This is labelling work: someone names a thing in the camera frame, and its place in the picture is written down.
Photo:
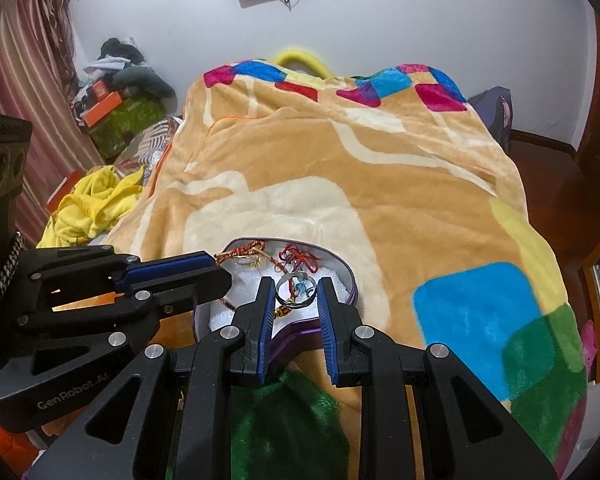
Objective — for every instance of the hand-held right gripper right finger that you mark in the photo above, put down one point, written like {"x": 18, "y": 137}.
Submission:
{"x": 326, "y": 335}

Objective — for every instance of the colourful patchwork fleece blanket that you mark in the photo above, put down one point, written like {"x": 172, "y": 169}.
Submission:
{"x": 380, "y": 185}

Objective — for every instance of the red flat box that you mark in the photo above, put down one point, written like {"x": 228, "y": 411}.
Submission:
{"x": 62, "y": 190}

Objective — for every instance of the pile of clothes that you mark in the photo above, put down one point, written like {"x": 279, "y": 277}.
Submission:
{"x": 130, "y": 65}

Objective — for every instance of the orange flat box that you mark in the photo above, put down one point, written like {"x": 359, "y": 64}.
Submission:
{"x": 102, "y": 110}

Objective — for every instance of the purple heart-shaped tin box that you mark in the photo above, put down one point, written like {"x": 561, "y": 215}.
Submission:
{"x": 332, "y": 275}

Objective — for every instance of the purple grey backpack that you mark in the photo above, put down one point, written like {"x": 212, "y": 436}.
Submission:
{"x": 492, "y": 115}

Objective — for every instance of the silver bangle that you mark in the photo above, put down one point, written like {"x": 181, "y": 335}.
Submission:
{"x": 282, "y": 300}

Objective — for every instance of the yellow foam tube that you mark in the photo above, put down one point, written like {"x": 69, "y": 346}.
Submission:
{"x": 300, "y": 55}

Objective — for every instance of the yellow cloth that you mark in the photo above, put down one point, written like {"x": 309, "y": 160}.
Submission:
{"x": 95, "y": 200}

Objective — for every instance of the green cardboard box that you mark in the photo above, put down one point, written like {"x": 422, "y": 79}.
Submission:
{"x": 130, "y": 122}

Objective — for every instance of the striped bedding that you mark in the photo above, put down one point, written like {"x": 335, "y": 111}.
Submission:
{"x": 152, "y": 145}

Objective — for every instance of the small orange box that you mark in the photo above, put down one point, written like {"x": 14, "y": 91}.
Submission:
{"x": 100, "y": 92}

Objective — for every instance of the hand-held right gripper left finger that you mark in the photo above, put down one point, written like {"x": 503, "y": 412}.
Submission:
{"x": 266, "y": 335}

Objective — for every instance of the striped red curtain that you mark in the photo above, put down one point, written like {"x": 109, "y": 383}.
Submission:
{"x": 25, "y": 70}

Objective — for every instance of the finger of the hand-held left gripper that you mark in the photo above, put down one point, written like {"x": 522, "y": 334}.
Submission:
{"x": 170, "y": 267}
{"x": 195, "y": 287}

